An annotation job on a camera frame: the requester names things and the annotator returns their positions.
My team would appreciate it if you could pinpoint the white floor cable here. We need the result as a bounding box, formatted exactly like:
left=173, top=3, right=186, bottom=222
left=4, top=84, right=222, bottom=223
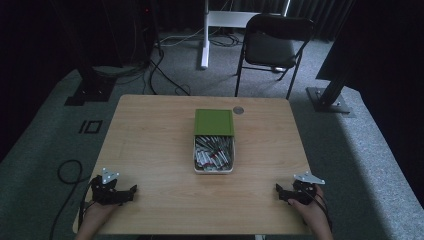
left=158, top=26, right=205, bottom=48

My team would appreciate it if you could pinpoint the black floor cable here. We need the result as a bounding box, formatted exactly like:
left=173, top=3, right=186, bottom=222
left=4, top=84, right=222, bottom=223
left=142, top=46, right=192, bottom=97

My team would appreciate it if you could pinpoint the black metal stand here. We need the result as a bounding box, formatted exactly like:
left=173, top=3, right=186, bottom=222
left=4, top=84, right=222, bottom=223
left=49, top=0, right=118, bottom=107
left=305, top=0, right=358, bottom=115

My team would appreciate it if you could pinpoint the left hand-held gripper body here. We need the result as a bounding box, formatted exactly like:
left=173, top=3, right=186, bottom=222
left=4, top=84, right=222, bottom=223
left=89, top=167, right=133, bottom=206

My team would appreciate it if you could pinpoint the white desk frame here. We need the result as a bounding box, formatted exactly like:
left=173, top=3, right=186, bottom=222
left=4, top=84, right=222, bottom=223
left=200, top=0, right=292, bottom=70

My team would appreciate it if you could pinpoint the white storage box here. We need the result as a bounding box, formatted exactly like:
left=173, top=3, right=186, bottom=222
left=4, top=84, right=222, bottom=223
left=192, top=134, right=236, bottom=175

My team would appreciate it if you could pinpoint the black folding chair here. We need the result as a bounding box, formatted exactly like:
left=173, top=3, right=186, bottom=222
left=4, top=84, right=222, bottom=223
left=234, top=13, right=316, bottom=101

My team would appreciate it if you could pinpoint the pile of pens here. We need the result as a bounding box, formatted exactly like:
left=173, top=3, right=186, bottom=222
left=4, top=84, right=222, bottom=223
left=194, top=135, right=234, bottom=172

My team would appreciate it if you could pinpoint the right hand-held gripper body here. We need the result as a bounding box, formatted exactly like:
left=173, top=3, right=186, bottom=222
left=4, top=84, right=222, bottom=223
left=288, top=171, right=326, bottom=206

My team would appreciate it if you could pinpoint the person's left hand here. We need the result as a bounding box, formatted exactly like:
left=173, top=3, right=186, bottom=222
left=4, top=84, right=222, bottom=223
left=79, top=201, right=122, bottom=235

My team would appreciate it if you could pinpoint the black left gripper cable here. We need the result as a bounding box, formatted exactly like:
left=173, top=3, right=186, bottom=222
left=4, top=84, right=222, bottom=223
left=49, top=159, right=98, bottom=240

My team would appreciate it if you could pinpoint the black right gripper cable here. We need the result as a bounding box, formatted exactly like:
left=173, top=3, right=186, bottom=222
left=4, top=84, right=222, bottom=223
left=302, top=186, right=334, bottom=232

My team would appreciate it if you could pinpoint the green box lid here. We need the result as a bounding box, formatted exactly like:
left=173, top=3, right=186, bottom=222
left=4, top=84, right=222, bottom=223
left=193, top=108, right=235, bottom=137

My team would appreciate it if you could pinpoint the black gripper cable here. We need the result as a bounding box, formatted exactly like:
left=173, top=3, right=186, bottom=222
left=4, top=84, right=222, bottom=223
left=49, top=159, right=98, bottom=240
left=302, top=186, right=334, bottom=232

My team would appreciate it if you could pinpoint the person's right hand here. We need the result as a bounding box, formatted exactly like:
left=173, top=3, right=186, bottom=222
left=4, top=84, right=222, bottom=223
left=287, top=185, right=331, bottom=235

